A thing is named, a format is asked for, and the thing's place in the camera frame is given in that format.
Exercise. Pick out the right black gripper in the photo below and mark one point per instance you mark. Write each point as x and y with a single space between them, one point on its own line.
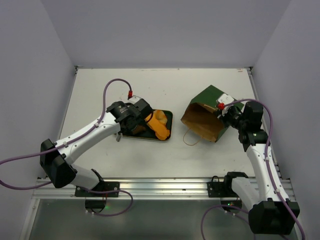
227 116

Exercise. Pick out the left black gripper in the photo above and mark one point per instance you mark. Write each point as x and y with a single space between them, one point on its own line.
124 131

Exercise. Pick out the brown pretzel bread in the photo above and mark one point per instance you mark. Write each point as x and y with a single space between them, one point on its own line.
139 129

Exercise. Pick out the metal tongs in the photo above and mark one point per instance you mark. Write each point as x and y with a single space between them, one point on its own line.
119 136

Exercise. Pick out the green paper bag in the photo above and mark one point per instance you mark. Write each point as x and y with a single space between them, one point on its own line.
201 116

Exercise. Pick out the round glazed pastry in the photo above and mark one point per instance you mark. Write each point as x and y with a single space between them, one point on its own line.
160 116

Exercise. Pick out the long orange twisted bread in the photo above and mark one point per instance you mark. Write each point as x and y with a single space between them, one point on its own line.
161 131

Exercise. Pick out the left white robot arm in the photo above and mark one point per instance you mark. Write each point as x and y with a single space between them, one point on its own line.
58 158

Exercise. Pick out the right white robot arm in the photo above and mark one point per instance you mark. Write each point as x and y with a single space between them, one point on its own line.
270 210

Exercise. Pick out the dark green tray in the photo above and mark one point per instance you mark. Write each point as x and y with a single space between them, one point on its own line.
149 134

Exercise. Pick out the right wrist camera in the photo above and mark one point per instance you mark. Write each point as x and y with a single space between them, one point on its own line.
225 101

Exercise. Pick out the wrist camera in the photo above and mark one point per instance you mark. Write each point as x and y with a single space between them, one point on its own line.
225 101
134 99

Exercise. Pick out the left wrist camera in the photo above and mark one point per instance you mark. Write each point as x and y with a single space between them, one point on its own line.
134 99

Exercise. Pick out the aluminium rail frame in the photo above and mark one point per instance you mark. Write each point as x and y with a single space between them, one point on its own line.
178 169

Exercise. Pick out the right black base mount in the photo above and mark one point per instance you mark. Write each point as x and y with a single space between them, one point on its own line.
221 189

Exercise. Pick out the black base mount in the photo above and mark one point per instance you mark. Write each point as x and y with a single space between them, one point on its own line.
96 201
221 189

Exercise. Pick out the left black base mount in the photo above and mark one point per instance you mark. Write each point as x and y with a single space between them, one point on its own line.
96 201

